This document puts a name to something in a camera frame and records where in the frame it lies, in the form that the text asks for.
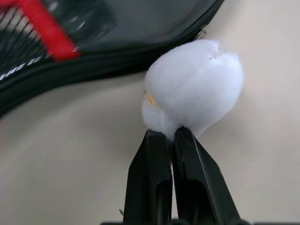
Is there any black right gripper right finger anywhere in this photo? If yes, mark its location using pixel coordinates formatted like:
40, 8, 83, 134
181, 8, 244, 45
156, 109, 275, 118
172, 126, 242, 225

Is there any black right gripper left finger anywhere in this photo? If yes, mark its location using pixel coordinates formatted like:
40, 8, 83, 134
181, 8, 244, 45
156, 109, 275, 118
122, 129, 174, 225

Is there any white fluffy plush zipper charm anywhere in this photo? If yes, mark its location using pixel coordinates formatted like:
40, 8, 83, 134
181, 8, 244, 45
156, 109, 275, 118
141, 38, 245, 139

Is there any black and red paddle case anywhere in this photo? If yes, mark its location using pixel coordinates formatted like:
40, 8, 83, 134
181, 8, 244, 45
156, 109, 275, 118
0, 0, 226, 118

